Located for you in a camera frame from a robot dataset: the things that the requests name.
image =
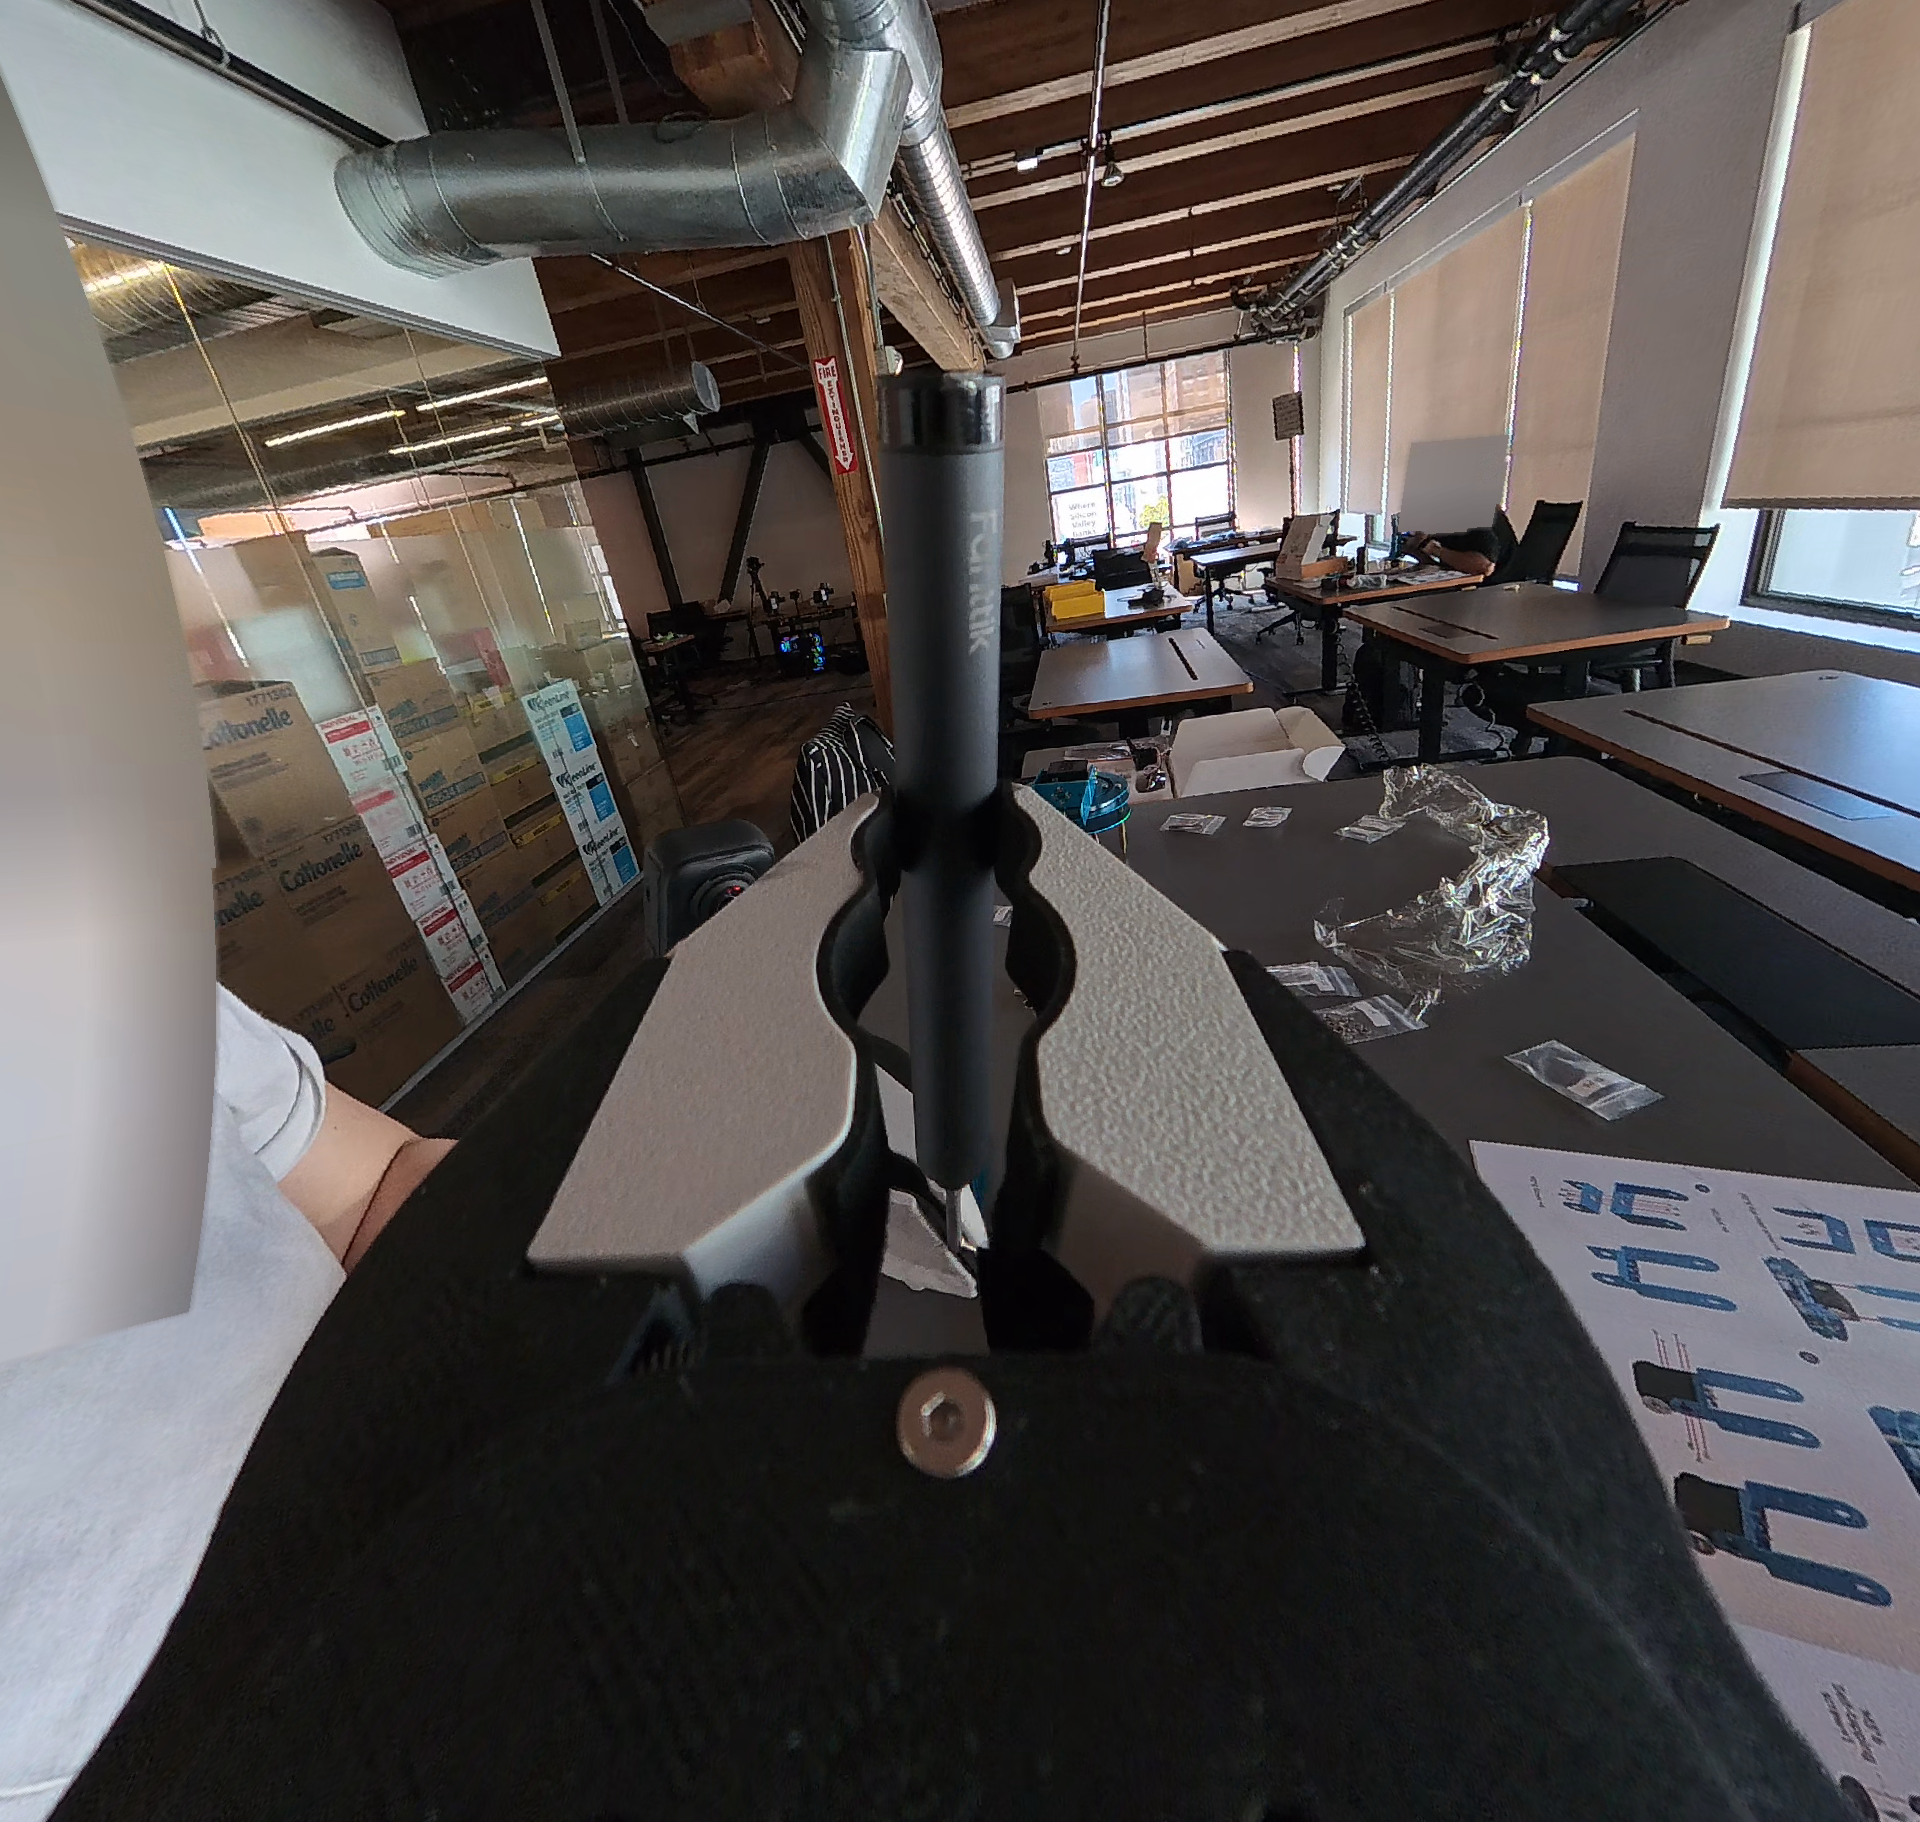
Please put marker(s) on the blue plastic part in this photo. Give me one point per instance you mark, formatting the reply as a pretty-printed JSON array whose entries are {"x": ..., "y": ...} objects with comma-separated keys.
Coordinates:
[{"x": 1089, "y": 805}]

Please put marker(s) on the wooden support post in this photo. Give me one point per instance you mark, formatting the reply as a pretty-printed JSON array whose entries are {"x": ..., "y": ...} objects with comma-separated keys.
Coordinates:
[{"x": 839, "y": 501}]

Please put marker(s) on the person's white shirt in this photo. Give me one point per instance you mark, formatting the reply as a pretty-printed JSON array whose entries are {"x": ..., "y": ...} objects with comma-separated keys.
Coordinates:
[{"x": 121, "y": 1476}]

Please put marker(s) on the black electric screwdriver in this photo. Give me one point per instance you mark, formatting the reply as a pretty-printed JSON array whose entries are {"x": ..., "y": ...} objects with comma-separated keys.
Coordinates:
[{"x": 938, "y": 803}]

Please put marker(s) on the black office chair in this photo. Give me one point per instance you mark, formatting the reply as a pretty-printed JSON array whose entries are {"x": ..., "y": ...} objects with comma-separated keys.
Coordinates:
[
  {"x": 1649, "y": 569},
  {"x": 1540, "y": 539}
]

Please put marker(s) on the black ceiling pipes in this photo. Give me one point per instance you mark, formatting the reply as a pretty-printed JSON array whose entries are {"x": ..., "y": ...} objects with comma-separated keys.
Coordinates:
[{"x": 1503, "y": 81}]

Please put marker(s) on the person's left forearm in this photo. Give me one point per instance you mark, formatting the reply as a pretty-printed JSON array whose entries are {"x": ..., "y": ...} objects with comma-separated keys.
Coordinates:
[{"x": 383, "y": 1193}]

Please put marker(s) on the wood edged office desk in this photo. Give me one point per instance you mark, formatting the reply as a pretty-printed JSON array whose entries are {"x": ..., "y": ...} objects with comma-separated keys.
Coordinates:
[
  {"x": 1530, "y": 622},
  {"x": 1726, "y": 725},
  {"x": 1373, "y": 582},
  {"x": 1140, "y": 676}
]

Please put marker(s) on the scattered small clear screw bags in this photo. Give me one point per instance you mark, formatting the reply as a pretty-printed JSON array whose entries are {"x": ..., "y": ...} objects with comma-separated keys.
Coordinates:
[{"x": 1584, "y": 1077}]

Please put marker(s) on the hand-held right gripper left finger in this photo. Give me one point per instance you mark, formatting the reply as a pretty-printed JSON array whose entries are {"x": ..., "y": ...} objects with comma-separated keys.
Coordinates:
[{"x": 705, "y": 1103}]

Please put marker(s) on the printed instruction booklet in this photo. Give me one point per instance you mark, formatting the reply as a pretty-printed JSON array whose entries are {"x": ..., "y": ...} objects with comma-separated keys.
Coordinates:
[{"x": 1726, "y": 1327}]

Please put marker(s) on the red white sign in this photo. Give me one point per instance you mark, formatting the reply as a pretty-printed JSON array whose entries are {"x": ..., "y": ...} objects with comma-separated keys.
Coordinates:
[{"x": 834, "y": 411}]

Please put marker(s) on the dark grey desk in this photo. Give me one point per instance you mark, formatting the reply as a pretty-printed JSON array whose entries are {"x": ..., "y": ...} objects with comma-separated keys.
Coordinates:
[{"x": 1425, "y": 1087}]

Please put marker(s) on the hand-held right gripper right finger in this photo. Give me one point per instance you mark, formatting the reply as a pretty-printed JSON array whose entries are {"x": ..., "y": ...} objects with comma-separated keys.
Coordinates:
[{"x": 1186, "y": 1103}]

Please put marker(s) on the large paned window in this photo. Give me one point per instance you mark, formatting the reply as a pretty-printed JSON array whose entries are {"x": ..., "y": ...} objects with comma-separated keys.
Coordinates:
[{"x": 1133, "y": 457}]

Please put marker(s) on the white cardboard box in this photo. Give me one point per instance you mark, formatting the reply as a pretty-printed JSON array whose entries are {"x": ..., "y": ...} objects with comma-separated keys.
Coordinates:
[{"x": 1247, "y": 756}]

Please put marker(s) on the black white striped cloth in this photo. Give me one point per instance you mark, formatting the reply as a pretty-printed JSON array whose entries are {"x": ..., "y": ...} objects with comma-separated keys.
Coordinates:
[{"x": 831, "y": 772}]

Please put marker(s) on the silver air duct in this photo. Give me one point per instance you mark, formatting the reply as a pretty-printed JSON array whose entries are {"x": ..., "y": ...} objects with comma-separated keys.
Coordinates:
[{"x": 677, "y": 187}]

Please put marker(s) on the crumpled clear plastic wrap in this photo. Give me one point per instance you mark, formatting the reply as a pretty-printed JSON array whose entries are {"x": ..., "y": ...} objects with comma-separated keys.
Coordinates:
[{"x": 1462, "y": 892}]

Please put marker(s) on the beige roller blind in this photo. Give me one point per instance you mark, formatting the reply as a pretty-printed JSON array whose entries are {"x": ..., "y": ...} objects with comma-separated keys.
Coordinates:
[
  {"x": 1569, "y": 337},
  {"x": 1455, "y": 383},
  {"x": 1368, "y": 404},
  {"x": 1823, "y": 245}
]

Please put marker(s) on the stack of cardboard boxes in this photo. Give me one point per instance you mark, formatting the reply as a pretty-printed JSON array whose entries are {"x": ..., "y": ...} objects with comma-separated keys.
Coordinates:
[{"x": 346, "y": 875}]

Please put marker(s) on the grey desk with black inset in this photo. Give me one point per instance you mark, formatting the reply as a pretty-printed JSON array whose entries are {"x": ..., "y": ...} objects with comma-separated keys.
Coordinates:
[{"x": 1726, "y": 952}]

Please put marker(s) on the yellow storage bin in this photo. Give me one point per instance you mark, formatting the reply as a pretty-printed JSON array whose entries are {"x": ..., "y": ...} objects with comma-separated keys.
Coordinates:
[{"x": 1073, "y": 600}]

